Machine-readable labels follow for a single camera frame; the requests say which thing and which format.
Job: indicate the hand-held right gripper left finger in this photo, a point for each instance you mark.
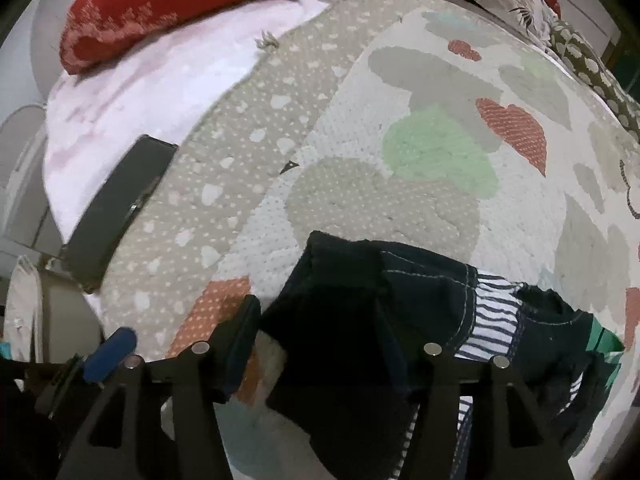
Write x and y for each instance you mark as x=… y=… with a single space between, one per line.
x=239 y=355

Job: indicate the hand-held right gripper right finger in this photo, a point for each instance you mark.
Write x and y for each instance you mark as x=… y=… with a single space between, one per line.
x=442 y=390

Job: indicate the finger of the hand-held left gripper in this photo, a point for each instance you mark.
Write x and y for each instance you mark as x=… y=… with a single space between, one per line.
x=111 y=350

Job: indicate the dark navy pants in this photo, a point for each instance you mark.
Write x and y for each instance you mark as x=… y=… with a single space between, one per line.
x=360 y=340

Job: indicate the black flat rectangular device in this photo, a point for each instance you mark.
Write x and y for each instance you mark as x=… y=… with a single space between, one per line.
x=120 y=210

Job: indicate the pale pink blanket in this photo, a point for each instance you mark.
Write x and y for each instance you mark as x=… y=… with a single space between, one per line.
x=145 y=95

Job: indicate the heart print quilt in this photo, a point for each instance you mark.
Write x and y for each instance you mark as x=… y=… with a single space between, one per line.
x=400 y=135

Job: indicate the red printed pillow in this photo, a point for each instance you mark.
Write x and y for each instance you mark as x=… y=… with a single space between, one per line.
x=165 y=5

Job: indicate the floral patterned pillow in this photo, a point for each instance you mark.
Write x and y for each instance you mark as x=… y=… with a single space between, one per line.
x=595 y=70

